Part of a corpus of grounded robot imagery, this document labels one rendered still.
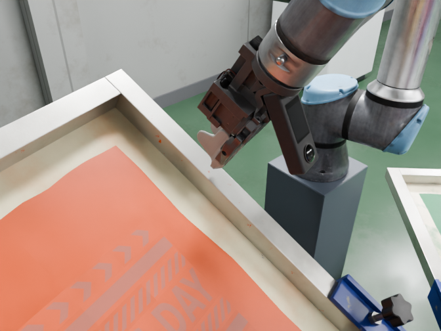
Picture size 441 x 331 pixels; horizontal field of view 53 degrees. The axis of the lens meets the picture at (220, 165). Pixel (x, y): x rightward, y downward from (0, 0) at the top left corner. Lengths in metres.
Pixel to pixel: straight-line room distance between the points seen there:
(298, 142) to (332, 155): 0.50
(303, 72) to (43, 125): 0.35
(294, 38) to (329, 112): 0.53
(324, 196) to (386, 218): 1.89
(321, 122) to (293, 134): 0.46
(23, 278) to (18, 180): 0.13
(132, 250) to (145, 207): 0.07
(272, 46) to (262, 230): 0.30
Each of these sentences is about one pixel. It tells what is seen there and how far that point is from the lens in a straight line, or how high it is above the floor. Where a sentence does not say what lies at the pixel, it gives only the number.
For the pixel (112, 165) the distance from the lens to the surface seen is 0.67.
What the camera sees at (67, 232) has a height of 1.45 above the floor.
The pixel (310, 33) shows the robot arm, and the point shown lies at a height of 1.70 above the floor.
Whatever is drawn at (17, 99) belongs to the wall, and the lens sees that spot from 3.30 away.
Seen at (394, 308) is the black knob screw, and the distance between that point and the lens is 0.68.
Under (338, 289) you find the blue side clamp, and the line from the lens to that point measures 0.71.
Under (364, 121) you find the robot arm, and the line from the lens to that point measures 0.98.
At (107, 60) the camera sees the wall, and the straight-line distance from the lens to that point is 3.50.
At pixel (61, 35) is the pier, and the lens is 3.11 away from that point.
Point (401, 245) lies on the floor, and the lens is 2.77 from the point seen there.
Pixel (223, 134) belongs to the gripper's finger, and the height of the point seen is 1.53.
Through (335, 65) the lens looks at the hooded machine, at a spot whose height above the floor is 0.32.
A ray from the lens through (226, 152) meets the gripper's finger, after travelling 0.59.
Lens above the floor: 1.85
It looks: 36 degrees down
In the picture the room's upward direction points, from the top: straight up
